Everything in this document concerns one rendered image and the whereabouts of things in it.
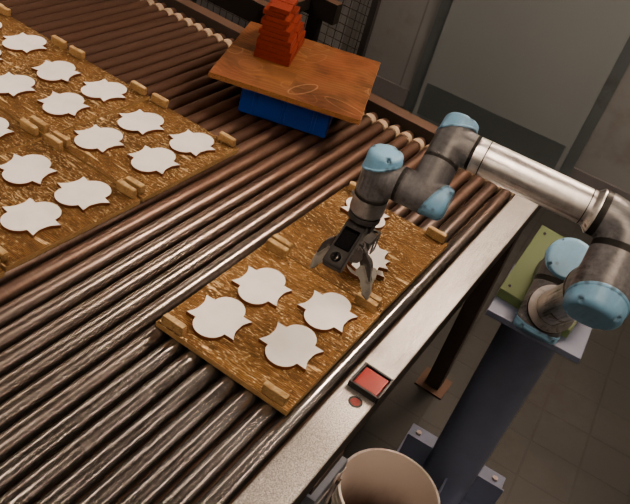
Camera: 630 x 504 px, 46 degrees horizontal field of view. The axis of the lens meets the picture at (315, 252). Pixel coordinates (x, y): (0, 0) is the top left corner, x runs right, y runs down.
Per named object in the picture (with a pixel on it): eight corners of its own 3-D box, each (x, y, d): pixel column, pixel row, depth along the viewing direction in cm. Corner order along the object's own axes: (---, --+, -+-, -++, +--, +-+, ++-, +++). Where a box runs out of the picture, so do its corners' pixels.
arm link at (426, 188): (465, 169, 147) (415, 146, 149) (439, 217, 145) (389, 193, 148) (462, 182, 154) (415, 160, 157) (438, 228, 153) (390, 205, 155)
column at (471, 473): (504, 479, 270) (621, 307, 218) (471, 559, 241) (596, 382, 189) (412, 424, 280) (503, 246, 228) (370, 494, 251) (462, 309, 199)
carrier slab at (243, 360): (379, 318, 180) (381, 313, 180) (286, 416, 150) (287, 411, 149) (264, 247, 191) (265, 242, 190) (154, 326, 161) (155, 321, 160)
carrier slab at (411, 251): (446, 248, 211) (448, 243, 210) (378, 317, 181) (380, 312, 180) (344, 189, 222) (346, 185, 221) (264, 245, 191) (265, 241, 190)
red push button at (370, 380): (387, 385, 164) (389, 380, 164) (374, 400, 160) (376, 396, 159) (365, 370, 166) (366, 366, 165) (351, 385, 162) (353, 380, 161)
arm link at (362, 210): (379, 210, 152) (345, 192, 155) (372, 228, 155) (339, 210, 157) (394, 196, 158) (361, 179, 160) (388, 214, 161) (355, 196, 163)
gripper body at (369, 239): (374, 253, 169) (390, 210, 162) (357, 270, 162) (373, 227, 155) (346, 237, 171) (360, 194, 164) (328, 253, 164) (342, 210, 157)
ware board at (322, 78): (379, 66, 274) (380, 62, 273) (359, 125, 234) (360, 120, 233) (249, 25, 274) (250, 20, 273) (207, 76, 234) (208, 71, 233)
